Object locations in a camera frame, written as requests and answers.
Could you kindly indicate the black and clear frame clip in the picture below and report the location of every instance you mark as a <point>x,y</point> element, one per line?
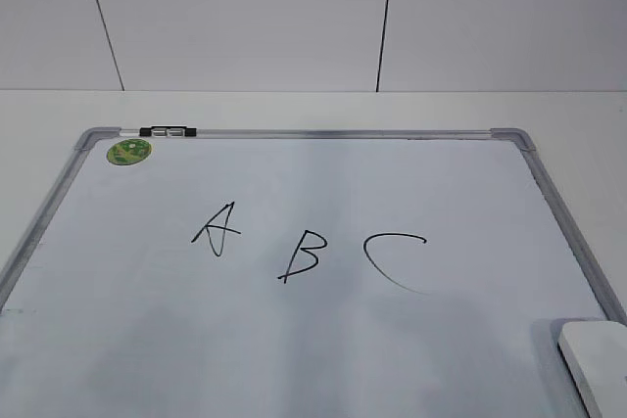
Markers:
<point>167,131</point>

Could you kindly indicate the white whiteboard eraser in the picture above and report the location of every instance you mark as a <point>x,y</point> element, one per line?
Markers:
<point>595,354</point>

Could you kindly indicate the white whiteboard with grey frame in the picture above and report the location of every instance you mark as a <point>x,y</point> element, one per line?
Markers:
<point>299,274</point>

